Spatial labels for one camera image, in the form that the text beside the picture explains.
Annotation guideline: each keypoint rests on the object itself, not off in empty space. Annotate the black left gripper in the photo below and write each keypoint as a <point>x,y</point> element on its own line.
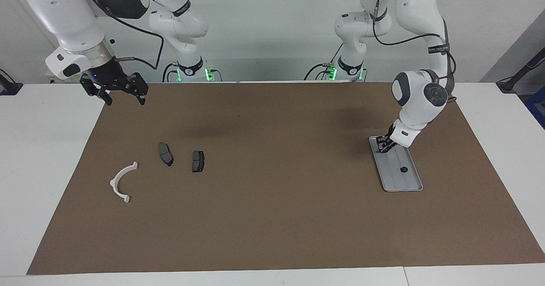
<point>388,135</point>

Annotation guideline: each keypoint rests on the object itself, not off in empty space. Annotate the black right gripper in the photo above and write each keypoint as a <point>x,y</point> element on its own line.
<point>113,77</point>

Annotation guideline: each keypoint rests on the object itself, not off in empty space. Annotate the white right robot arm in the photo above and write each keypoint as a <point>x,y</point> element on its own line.
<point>64,18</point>

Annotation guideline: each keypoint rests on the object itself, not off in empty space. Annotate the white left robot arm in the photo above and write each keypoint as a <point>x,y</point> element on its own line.
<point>419,98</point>

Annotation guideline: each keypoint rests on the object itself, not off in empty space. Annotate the silver metal tray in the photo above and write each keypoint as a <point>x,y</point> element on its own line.
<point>404,181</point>

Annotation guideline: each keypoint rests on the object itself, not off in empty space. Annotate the white power box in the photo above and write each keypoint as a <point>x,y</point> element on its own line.
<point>64,80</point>

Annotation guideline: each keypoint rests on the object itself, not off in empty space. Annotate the curved dark grey brake pad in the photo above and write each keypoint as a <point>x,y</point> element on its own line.
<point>165,153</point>

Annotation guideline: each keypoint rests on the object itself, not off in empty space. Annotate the rectangular dark grey brake pad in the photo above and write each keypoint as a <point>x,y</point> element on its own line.
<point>198,161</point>

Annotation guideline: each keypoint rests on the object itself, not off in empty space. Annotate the black stand clamp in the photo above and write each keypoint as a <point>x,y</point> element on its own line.
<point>8,86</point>

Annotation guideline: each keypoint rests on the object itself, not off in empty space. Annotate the brown table mat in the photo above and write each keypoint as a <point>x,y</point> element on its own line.
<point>272,218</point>

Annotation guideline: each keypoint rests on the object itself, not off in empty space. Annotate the black stand with pole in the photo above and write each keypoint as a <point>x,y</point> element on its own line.
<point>517,77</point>

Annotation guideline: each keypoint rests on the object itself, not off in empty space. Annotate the blue box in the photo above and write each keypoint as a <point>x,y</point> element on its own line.
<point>537,109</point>

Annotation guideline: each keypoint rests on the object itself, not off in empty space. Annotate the white semicircular bracket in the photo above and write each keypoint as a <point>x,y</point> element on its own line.
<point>114,183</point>

